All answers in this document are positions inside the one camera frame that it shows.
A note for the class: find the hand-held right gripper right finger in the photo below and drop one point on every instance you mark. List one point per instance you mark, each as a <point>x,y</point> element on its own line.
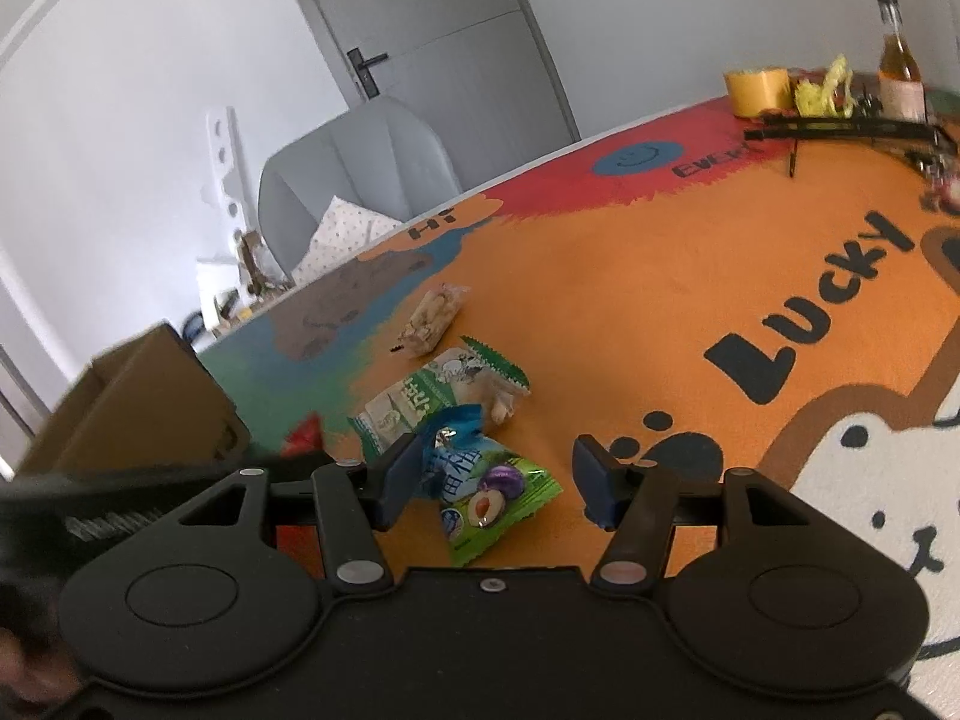
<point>596,484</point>

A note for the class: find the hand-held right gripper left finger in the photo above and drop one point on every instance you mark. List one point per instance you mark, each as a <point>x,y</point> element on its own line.
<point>397,476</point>

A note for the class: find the green white cracker packet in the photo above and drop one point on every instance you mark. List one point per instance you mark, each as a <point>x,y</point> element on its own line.
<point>442,394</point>

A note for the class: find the green plum packet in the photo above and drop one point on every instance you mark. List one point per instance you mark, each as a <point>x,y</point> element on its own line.
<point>502,502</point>

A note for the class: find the red chocolate packet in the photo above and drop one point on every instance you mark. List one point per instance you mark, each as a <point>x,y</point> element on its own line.
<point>304,436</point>

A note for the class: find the clear peanut packet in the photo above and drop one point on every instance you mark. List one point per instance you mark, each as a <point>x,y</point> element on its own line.
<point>433,319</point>

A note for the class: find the colourful printed cat mat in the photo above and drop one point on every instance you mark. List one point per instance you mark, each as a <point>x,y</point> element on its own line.
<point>637,277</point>

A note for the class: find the dotted white pillow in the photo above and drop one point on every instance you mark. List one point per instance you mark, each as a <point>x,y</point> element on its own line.
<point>345,232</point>

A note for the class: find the grey chair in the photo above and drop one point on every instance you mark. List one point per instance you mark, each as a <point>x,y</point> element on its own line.
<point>360,157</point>

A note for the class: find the white foam board with holes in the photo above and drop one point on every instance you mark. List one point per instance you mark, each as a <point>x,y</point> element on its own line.
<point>223,157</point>

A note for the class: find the yellow tape roll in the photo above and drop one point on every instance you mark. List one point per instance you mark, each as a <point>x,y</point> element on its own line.
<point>757,90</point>

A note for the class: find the black metal stand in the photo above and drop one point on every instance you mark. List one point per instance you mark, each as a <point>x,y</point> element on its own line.
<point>847,127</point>

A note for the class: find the grey door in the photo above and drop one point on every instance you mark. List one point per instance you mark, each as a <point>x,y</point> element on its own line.
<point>442,7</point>

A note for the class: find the brown glass bottle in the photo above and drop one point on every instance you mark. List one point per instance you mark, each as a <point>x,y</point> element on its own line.
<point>898,67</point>

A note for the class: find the dark green box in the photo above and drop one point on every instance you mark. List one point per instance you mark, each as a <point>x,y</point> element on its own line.
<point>943,101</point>

